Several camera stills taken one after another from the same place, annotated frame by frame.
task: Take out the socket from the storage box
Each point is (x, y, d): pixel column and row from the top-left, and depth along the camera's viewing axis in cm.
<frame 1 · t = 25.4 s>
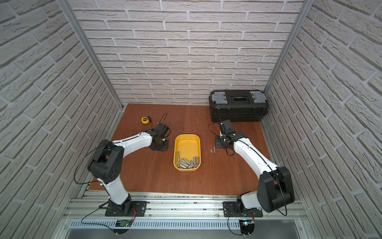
left hand: (165, 145, 95), fingers closed
right hand: (222, 142, 87), fingers open
yellow plastic storage box: (187, 155, 94), on the table
black plastic toolbox: (238, 105, 100), point 18 cm above the table
yellow tape measure: (146, 120, 111), point 2 cm above the table

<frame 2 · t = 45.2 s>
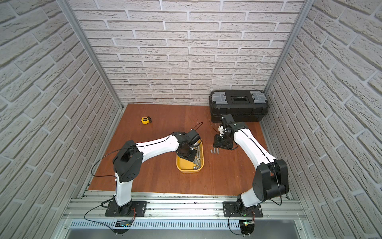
left hand: (194, 157, 87), fingers open
right hand: (218, 145, 84), fingers open
the named things where they were.

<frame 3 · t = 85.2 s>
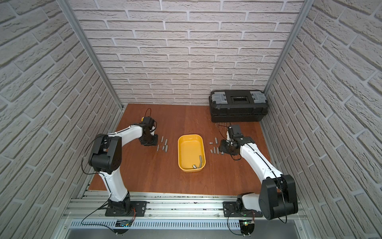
left hand: (155, 140, 98), fingers open
right hand: (224, 148, 86), fingers open
wide silver socket: (194, 166, 89), point 2 cm above the table
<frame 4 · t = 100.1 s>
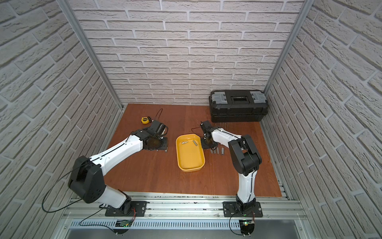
left hand: (167, 142, 86), fingers open
right hand: (208, 145, 98), fingers closed
